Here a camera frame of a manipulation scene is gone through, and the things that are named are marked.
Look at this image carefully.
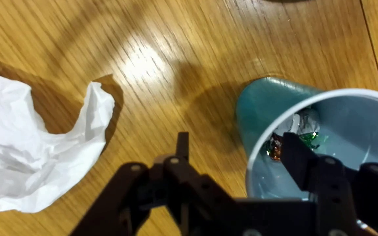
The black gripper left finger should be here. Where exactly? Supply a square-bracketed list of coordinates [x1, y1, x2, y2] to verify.
[69, 131, 239, 236]

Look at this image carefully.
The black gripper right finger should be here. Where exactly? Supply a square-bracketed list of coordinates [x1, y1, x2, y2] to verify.
[282, 131, 378, 236]

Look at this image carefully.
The green candy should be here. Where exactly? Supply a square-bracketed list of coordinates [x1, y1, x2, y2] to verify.
[299, 130, 324, 151]

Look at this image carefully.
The brown candy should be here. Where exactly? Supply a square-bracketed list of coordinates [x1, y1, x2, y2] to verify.
[265, 137, 285, 162]

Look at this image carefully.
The teal plastic cup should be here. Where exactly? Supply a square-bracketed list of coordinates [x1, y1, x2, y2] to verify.
[235, 76, 378, 202]

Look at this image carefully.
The crumpled white paper tissue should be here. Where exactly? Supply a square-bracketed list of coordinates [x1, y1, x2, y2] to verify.
[0, 65, 115, 214]

